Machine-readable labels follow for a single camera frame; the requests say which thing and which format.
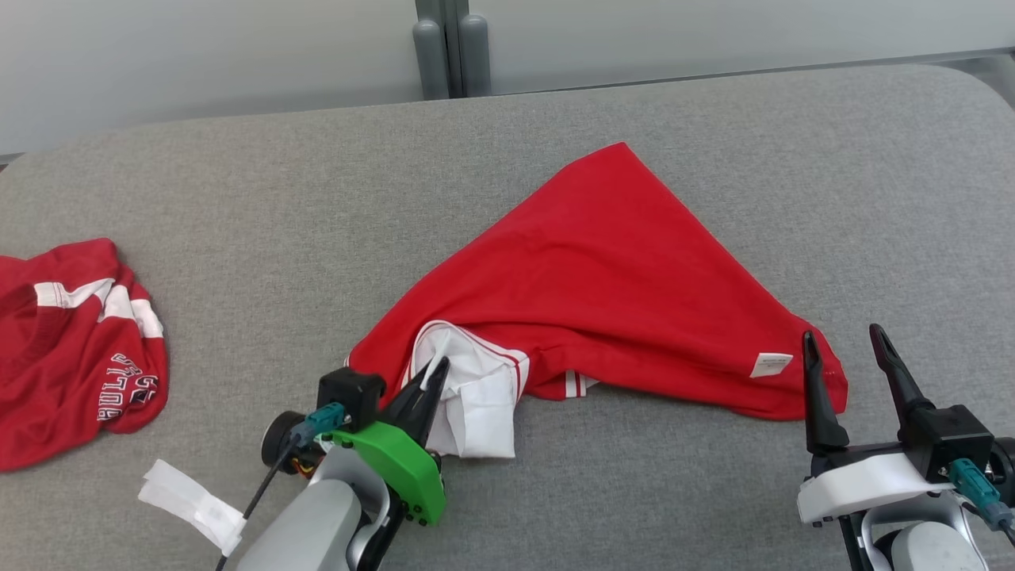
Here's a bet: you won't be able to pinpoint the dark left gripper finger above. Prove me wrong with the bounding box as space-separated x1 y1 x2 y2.
382 360 439 434
408 356 452 450

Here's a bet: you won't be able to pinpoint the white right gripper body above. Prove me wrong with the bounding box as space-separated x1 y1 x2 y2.
797 444 965 525

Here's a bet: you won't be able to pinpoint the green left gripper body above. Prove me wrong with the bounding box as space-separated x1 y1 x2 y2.
329 420 447 527

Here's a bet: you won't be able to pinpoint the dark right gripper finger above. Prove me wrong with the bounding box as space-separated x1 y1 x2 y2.
802 331 851 455
869 323 937 444

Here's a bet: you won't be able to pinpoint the red shirt white sleeves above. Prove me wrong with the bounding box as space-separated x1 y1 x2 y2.
347 141 849 461

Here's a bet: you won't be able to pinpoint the red jersey white lettering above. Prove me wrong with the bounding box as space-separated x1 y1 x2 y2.
0 238 170 474

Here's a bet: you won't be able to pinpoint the white tape tag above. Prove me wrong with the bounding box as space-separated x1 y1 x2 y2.
137 458 248 558

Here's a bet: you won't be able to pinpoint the left camera cable teal plug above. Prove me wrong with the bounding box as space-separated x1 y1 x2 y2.
216 402 347 571

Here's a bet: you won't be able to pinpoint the camera cable teal plug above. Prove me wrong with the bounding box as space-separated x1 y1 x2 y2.
216 402 347 571
946 458 1015 548

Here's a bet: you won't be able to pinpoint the right camera cable teal plug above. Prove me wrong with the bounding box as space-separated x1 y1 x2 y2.
946 458 1015 548

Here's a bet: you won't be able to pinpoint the grey partition post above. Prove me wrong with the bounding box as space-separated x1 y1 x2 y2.
412 0 451 101
449 0 492 98

